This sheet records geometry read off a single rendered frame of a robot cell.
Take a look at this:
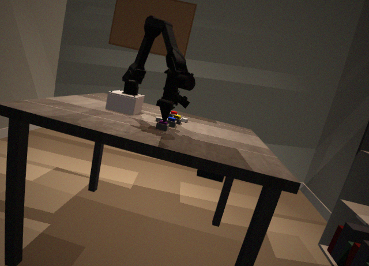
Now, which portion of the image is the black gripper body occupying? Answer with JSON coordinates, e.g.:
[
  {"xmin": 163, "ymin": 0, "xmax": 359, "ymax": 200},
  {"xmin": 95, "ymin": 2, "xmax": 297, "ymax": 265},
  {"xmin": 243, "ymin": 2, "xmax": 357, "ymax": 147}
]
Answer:
[{"xmin": 156, "ymin": 85, "xmax": 178, "ymax": 109}]

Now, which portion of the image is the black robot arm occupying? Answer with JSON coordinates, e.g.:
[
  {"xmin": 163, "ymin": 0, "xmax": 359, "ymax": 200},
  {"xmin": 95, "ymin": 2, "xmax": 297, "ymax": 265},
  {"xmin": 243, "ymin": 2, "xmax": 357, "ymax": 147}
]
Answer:
[{"xmin": 122, "ymin": 16, "xmax": 195, "ymax": 108}]

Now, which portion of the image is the red button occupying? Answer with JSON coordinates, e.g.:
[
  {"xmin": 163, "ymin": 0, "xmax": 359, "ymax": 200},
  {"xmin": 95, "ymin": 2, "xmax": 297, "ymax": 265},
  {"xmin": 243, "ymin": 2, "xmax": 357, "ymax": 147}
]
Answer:
[{"xmin": 168, "ymin": 111, "xmax": 178, "ymax": 117}]

